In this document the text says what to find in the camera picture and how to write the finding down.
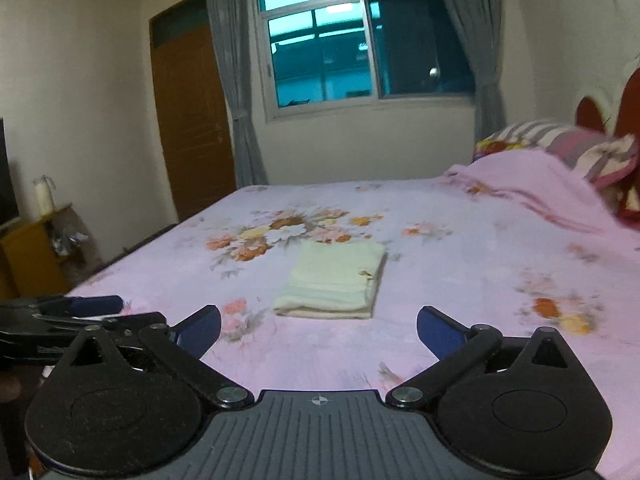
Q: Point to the person's hand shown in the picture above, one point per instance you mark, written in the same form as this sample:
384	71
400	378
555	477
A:
11	387

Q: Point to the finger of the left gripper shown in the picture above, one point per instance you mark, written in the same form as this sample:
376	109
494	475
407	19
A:
120	327
80	307

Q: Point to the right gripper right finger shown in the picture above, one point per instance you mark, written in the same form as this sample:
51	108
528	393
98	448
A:
507	405

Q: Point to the pale yellow cloth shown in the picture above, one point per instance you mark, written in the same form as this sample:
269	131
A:
332	281

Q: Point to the white framed window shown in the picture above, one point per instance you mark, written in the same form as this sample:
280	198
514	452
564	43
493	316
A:
322	54

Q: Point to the pink folded blanket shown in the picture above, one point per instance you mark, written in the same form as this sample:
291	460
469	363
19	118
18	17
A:
540	183

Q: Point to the striped colourful pillow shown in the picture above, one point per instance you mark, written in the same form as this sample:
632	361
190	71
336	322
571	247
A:
600	159

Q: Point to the grey left curtain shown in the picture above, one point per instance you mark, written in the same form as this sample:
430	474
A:
228	22

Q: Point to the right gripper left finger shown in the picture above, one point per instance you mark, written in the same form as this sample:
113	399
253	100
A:
111	408

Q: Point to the brown wooden door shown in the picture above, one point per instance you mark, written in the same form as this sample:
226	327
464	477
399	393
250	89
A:
191	109

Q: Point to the red wooden headboard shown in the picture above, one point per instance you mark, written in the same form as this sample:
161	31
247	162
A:
596	111

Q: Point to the crumpled silver plastic bag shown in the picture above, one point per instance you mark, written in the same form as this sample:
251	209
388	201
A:
67	241

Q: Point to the wooden side cabinet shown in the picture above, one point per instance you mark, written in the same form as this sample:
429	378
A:
30	266

